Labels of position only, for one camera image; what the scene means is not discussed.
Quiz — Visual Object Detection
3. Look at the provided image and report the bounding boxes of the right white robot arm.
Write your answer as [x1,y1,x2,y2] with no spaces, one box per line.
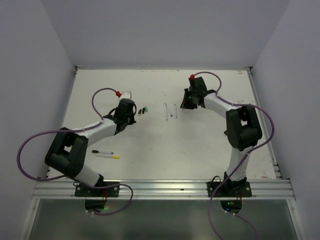
[180,75,263,198]

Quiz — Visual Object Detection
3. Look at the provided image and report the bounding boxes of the green capped white pen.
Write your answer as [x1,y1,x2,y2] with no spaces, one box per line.
[163,103,171,121]

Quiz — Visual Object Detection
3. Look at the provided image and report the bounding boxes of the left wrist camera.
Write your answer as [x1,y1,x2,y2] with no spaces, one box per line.
[120,91,132,100]

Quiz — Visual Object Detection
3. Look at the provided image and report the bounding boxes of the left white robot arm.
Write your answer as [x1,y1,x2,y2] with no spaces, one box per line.
[44,98,136,197]

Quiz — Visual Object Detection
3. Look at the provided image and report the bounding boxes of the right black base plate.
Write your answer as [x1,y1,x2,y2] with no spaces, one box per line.
[206,180,253,198]

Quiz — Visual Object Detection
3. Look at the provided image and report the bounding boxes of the aluminium mounting rail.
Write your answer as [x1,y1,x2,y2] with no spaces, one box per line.
[32,179,295,200]

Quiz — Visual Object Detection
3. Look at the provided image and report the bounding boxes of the yellow capped white pen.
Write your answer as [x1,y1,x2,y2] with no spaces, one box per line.
[95,154,120,160]

